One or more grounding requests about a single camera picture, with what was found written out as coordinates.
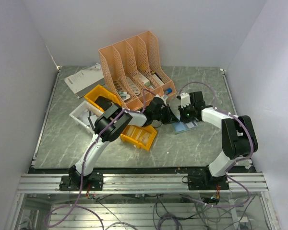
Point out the white paper booklet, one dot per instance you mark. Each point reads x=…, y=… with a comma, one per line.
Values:
x=83, y=81

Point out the peach plastic file organizer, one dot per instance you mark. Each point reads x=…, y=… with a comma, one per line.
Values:
x=133, y=66

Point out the aluminium frame rail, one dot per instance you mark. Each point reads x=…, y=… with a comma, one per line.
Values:
x=140, y=184

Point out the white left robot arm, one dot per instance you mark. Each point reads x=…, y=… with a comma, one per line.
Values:
x=109, y=126

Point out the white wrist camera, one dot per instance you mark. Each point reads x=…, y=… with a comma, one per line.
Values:
x=184, y=99
x=163, y=99

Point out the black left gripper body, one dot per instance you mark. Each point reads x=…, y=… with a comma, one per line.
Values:
x=160, y=116

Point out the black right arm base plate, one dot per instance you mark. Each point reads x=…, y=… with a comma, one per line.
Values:
x=201, y=182

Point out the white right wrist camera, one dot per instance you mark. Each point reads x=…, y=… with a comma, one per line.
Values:
x=184, y=99

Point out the yellow bin with cards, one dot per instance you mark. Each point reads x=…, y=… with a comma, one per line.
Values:
x=140, y=137

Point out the white stapler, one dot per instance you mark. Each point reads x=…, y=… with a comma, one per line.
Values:
x=124, y=96

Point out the blue capped bottle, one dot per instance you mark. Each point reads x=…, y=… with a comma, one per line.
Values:
x=167, y=91

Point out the yellow bin with black items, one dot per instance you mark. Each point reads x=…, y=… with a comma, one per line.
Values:
x=101, y=98

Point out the white bin with cards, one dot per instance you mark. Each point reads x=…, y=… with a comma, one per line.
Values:
x=85, y=115

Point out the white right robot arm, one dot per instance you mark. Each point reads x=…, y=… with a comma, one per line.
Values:
x=238, y=138

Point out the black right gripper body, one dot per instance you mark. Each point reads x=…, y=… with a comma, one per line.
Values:
x=186, y=113

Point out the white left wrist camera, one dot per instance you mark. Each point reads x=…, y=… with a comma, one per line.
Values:
x=163, y=99

